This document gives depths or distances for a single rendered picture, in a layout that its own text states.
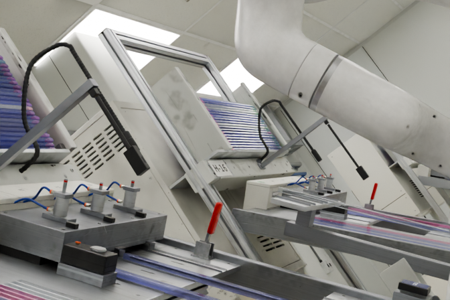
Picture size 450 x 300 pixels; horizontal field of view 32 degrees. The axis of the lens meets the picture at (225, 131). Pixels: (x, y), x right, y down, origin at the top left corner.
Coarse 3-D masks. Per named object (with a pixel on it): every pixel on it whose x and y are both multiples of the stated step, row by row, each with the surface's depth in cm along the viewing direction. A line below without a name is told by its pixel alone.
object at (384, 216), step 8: (288, 192) 168; (296, 192) 168; (320, 200) 166; (328, 200) 165; (344, 208) 164; (352, 208) 163; (360, 208) 163; (376, 216) 161; (384, 216) 161; (392, 216) 160; (408, 224) 159; (416, 224) 159; (424, 224) 158; (440, 232) 157; (448, 232) 156
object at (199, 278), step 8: (128, 256) 132; (136, 256) 131; (144, 264) 130; (152, 264) 130; (160, 264) 129; (168, 272) 129; (176, 272) 128; (184, 272) 127; (192, 272) 128; (200, 280) 126; (208, 280) 126; (216, 280) 126; (224, 288) 125; (232, 288) 124; (240, 288) 124; (248, 288) 124; (248, 296) 123; (256, 296) 123; (264, 296) 122; (272, 296) 122
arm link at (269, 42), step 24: (240, 0) 116; (264, 0) 114; (288, 0) 114; (240, 24) 116; (264, 24) 114; (288, 24) 114; (240, 48) 116; (264, 48) 113; (288, 48) 113; (312, 48) 113; (264, 72) 114; (288, 72) 113; (312, 72) 112; (288, 96) 117; (312, 96) 113
